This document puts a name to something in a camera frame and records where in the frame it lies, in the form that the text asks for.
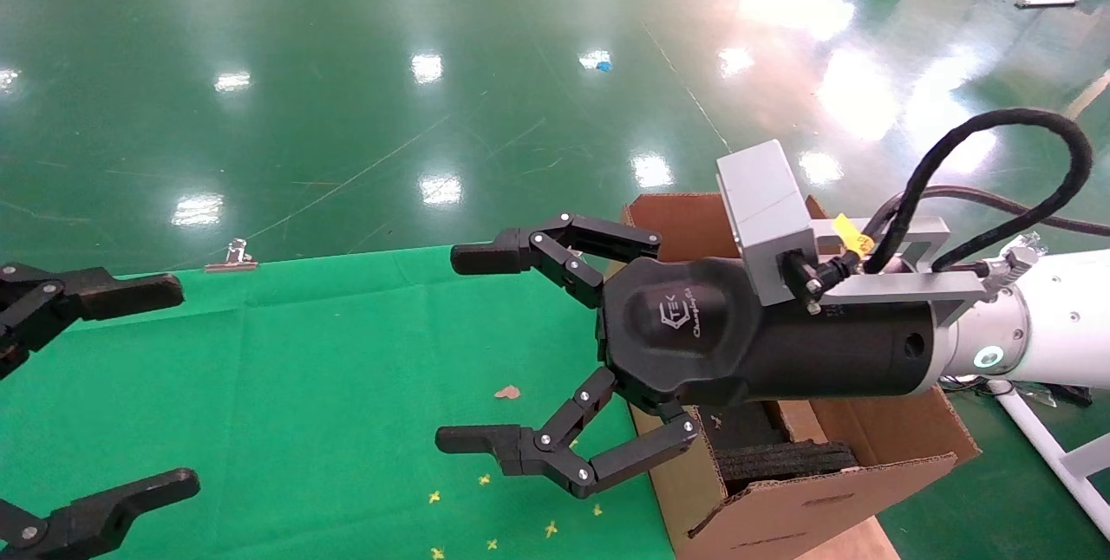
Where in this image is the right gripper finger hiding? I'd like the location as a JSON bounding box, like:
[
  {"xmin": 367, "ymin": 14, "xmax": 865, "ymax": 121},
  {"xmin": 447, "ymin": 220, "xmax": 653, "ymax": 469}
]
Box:
[
  {"xmin": 450, "ymin": 213, "xmax": 663, "ymax": 309},
  {"xmin": 435, "ymin": 367, "xmax": 701, "ymax": 500}
]

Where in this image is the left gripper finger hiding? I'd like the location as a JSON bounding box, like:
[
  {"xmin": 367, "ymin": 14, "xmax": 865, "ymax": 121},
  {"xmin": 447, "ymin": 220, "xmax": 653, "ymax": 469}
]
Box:
[
  {"xmin": 0, "ymin": 469, "xmax": 201, "ymax": 560},
  {"xmin": 0, "ymin": 263, "xmax": 186, "ymax": 381}
]

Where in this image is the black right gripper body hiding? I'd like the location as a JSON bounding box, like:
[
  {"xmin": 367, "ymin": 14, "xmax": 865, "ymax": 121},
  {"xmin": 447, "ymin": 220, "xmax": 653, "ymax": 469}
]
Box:
[{"xmin": 597, "ymin": 257, "xmax": 944, "ymax": 411}]

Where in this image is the large open cardboard carton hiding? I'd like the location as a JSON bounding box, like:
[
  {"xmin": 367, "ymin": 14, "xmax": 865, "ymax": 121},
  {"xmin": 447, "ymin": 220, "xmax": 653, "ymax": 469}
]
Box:
[{"xmin": 620, "ymin": 192, "xmax": 983, "ymax": 560}]

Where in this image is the silver binder clip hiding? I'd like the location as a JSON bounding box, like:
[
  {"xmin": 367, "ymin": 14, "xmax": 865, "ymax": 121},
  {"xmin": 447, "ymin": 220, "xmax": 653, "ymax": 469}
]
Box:
[{"xmin": 204, "ymin": 238, "xmax": 258, "ymax": 273}]

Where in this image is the black foam liner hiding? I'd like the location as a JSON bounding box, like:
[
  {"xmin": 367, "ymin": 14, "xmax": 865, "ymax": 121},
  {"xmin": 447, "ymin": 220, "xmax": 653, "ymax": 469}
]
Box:
[{"xmin": 698, "ymin": 404, "xmax": 859, "ymax": 493}]

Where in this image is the green table cloth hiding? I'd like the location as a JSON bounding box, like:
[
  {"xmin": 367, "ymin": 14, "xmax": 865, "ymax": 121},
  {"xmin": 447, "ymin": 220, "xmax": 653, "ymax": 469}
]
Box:
[{"xmin": 0, "ymin": 244, "xmax": 677, "ymax": 560}]

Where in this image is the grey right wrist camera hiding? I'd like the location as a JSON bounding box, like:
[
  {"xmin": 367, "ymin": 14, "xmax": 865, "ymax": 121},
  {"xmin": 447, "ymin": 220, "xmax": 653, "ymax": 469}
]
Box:
[{"xmin": 716, "ymin": 140, "xmax": 820, "ymax": 308}]

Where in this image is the yellow cable tag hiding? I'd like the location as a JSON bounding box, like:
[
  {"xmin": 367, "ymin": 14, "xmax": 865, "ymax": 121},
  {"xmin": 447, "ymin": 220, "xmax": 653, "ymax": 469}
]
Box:
[{"xmin": 834, "ymin": 214, "xmax": 876, "ymax": 257}]

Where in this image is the silver camera mounting bracket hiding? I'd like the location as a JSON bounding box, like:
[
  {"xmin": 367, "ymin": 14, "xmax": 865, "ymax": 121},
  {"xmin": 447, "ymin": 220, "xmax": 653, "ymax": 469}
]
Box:
[{"xmin": 811, "ymin": 215, "xmax": 991, "ymax": 323}]

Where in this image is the silver metal cable connector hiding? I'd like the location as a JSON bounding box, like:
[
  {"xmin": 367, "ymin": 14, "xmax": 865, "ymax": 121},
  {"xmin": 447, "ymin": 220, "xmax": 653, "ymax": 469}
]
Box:
[{"xmin": 983, "ymin": 246, "xmax": 1041, "ymax": 292}]

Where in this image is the thin dark arm cable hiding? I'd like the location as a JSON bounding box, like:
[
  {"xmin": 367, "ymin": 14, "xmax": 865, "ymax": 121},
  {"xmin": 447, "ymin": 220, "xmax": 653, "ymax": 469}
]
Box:
[{"xmin": 867, "ymin": 186, "xmax": 1110, "ymax": 240}]

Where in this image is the white metal frame leg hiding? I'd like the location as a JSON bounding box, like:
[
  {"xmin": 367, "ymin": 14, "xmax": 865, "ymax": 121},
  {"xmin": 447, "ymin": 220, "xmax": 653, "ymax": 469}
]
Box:
[{"xmin": 993, "ymin": 381, "xmax": 1110, "ymax": 539}]

